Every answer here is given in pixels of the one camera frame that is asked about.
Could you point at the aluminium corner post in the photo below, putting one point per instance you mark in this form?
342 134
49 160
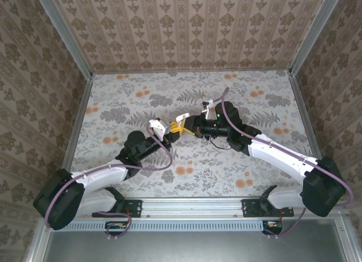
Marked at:
314 32
66 35

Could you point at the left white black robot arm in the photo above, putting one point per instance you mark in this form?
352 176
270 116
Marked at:
99 175

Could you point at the floral patterned table cover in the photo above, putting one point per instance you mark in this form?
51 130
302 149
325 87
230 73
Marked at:
198 165

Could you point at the aluminium table back rail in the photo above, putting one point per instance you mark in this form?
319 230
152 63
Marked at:
192 72

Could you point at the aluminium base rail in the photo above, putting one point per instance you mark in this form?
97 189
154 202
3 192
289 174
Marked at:
192 208

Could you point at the white earbud charging case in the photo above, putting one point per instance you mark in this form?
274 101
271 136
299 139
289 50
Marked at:
182 117

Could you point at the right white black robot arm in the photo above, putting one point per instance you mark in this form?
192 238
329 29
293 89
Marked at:
282 157

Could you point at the aluminium table side rail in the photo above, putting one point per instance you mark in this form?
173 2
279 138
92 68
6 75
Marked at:
77 120
307 117

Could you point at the small electronics board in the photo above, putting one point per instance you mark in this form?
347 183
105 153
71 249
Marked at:
273 225
117 226

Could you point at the grey sheet metal panel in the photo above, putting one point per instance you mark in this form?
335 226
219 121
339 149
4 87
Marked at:
192 248

